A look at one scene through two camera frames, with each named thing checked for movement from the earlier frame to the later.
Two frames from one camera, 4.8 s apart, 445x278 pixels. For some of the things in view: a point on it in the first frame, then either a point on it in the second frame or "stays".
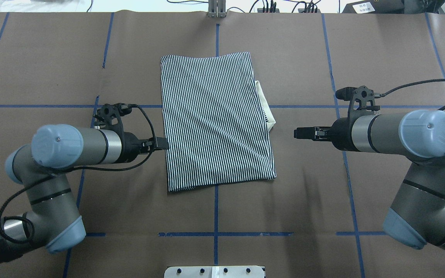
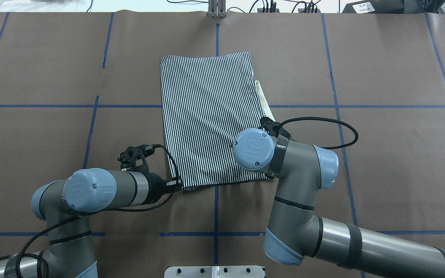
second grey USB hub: x=302 y=11 stays
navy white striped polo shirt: x=216 y=119 stays
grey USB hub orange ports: x=260 y=10 stays
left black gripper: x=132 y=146 → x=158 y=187
